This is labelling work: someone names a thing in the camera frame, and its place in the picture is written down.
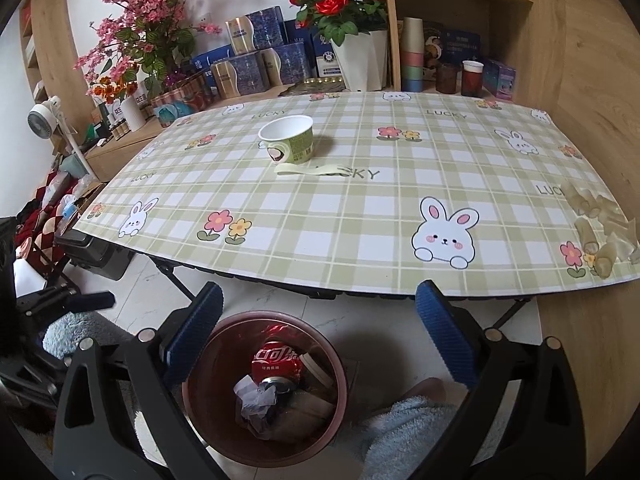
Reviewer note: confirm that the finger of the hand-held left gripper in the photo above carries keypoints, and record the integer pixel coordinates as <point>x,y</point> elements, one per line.
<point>95,301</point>

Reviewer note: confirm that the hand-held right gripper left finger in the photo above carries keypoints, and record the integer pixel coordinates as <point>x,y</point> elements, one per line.
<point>195,330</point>

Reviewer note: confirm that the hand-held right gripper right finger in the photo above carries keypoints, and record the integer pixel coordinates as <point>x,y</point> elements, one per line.
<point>445,330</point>

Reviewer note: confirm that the brown round waste bin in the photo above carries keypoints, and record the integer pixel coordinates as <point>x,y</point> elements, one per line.
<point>215,385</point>

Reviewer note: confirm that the crushed red cola can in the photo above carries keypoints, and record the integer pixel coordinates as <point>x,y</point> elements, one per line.
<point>277,357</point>

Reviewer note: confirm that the white paper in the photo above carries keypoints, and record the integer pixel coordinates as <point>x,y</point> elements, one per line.
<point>255,395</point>

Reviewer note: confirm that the green yoghurt cup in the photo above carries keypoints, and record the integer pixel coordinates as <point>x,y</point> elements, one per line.
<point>300,147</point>

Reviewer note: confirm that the black hard case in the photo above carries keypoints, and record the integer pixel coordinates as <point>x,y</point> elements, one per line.
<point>105,260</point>

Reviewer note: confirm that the red and white checked blanket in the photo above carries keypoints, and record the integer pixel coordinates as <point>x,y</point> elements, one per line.
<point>42,235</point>

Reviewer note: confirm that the person's bare knee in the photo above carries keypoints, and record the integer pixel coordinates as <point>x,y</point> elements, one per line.
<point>425,391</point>

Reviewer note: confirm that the cardboard box of clutter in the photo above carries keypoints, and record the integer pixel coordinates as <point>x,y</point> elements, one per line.
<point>85,195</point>

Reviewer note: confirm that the green checked rabbit tablecloth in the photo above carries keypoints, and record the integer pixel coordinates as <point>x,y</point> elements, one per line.
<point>350,220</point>

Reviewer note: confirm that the white standing fan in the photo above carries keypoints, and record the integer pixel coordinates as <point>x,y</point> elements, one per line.
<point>42,117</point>

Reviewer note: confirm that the row of small brown bottles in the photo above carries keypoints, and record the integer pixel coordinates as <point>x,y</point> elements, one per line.
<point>120,130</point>

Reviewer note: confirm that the pile of crumpled clear tape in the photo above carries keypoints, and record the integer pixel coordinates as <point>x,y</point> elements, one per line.
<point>595,240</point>

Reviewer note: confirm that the pale green plastic spoon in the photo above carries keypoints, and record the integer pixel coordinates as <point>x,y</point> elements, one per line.
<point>295,170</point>

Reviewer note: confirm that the orange flowers in white vase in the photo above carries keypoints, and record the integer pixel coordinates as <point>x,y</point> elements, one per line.
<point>134,115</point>

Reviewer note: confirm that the tall wooden bookcase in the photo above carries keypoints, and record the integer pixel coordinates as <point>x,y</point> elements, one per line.
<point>55,60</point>

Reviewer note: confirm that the striped wavy basket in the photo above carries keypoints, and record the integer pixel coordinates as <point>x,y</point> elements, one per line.
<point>185,97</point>

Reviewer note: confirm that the brown glass tumbler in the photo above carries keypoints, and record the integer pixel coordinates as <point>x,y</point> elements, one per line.
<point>447,79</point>

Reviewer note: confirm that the dark red cup white rim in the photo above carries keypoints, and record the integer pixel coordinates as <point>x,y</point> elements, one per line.
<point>472,80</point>

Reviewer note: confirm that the light blue cartoon box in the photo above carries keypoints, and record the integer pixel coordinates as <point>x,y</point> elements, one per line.
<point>500,79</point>

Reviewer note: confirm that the blue and gold gift box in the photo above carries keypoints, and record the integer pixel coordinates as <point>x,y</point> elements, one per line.
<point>290,62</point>
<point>265,27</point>
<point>245,75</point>

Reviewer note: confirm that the dark gold-rimmed tray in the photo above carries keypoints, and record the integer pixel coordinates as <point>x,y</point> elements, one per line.
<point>310,87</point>

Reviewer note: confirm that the flat blue box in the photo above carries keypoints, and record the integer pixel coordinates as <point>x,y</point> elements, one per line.
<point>212,56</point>

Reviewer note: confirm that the stack of coloured paper cups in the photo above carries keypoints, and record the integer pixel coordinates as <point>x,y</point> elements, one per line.
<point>413,55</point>

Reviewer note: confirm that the red roses in white pot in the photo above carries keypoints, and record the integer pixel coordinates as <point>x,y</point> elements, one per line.
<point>360,60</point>

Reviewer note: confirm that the cartoon picture box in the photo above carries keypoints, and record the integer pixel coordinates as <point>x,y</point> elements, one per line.
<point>434,45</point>

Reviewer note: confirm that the dark blue shelf box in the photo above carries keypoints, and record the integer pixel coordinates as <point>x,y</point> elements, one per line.
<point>462,42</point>

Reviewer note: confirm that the pink blossom artificial plant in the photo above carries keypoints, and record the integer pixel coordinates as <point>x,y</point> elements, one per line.
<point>145,15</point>

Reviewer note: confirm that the blue and white milk box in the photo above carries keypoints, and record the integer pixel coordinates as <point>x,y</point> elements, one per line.
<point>324,60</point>

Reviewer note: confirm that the dark blue carton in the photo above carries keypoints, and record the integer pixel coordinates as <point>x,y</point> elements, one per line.
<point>294,35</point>

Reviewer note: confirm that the black folding table frame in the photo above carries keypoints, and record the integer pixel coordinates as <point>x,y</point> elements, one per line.
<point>175,280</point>

